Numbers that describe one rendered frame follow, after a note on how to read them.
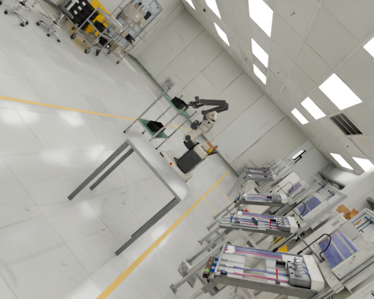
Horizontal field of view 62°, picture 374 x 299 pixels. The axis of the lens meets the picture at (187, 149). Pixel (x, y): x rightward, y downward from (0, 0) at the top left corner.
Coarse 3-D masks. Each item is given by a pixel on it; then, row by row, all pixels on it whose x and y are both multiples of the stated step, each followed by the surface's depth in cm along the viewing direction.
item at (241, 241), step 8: (240, 240) 411; (248, 240) 412; (248, 264) 364; (264, 264) 391; (256, 272) 362; (256, 280) 362; (264, 280) 360; (256, 296) 363; (264, 296) 360; (272, 296) 358
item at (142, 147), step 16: (128, 144) 265; (144, 144) 289; (112, 160) 271; (144, 160) 264; (160, 160) 293; (160, 176) 262; (176, 176) 297; (176, 192) 264; (144, 224) 313; (128, 240) 273
